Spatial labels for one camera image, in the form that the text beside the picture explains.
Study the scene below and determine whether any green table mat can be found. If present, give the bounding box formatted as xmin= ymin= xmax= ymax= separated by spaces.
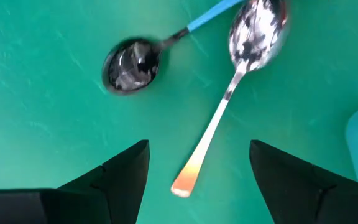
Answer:
xmin=0 ymin=0 xmax=358 ymax=224

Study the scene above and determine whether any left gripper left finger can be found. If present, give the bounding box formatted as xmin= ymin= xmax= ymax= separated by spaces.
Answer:
xmin=0 ymin=139 xmax=151 ymax=224

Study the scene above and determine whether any blue-handled spoon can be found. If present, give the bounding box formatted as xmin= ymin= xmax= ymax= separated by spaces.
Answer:
xmin=101 ymin=0 xmax=245 ymax=96

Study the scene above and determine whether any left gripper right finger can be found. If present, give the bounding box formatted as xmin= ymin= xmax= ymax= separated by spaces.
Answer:
xmin=249 ymin=139 xmax=358 ymax=224

